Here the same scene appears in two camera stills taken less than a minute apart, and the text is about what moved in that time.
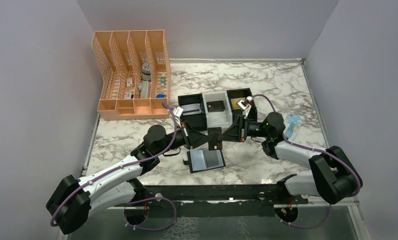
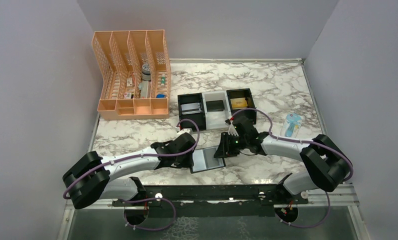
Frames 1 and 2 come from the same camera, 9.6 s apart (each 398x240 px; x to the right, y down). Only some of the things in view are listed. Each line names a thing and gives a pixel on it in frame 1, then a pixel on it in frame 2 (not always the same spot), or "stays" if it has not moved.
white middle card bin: [222, 119] stays
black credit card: [214, 143] → [215, 105]
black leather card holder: [203, 159] stays
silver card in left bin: [191, 109] stays
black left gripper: [195, 138] → [188, 163]
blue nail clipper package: [293, 123] stays
